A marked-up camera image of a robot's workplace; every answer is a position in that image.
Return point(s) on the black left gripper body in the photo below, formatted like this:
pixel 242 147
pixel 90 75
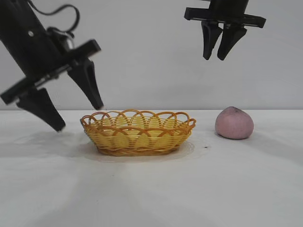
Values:
pixel 28 52

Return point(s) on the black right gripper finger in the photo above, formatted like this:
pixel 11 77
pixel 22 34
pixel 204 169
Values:
pixel 208 37
pixel 229 40

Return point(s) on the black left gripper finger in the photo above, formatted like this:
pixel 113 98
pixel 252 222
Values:
pixel 41 106
pixel 86 78

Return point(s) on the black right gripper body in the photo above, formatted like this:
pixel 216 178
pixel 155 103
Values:
pixel 227 11

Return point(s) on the yellow woven wicker basket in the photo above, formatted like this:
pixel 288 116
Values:
pixel 139 144

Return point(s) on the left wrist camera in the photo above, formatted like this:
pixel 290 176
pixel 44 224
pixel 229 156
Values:
pixel 60 40

